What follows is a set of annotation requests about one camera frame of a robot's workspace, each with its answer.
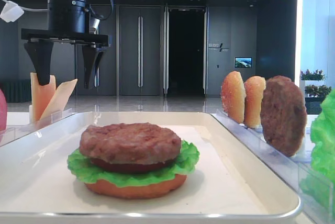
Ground flower planter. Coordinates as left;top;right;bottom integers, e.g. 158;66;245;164
300;69;332;100

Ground grey double door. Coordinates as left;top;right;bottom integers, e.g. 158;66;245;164
120;6;161;96

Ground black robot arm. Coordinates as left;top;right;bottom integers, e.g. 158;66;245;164
21;0;110;89

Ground orange cheese slice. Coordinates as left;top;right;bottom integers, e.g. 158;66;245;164
40;79;77;120
30;72;56;121

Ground wall screen display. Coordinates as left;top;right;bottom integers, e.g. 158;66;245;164
234;58;252;68

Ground red tomato slice standing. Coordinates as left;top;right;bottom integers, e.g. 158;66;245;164
0;90;7;131

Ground bun half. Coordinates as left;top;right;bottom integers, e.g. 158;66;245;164
221;71;246;124
243;76;266;128

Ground bottom bun on tray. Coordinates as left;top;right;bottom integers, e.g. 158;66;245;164
84;174;187;199

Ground brown meat patty on tray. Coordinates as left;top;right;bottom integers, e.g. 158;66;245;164
79;123;181;165

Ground bun half back right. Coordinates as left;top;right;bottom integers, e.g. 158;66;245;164
243;76;266;128

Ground clear acrylic left rack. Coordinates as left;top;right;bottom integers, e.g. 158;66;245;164
1;106;74;146

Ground white cable tag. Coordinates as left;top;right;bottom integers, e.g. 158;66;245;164
1;1;24;23

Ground clear acrylic rack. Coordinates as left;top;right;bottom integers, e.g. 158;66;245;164
1;106;74;146
213;109;334;223

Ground clear acrylic right rack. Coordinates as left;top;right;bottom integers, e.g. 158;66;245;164
213;109;334;223

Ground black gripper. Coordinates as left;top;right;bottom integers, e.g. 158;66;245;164
21;28;110;89

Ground white rectangular tray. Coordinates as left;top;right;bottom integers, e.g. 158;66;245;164
1;112;302;223

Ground green lettuce leaf on tray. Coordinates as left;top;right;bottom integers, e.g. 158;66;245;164
67;140;200;188

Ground bun half back left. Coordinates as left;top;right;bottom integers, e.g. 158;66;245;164
221;71;246;124

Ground green lettuce leaf standing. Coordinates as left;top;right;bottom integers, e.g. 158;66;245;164
300;91;334;210

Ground brown meat patty standing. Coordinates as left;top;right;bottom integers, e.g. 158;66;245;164
260;75;307;157

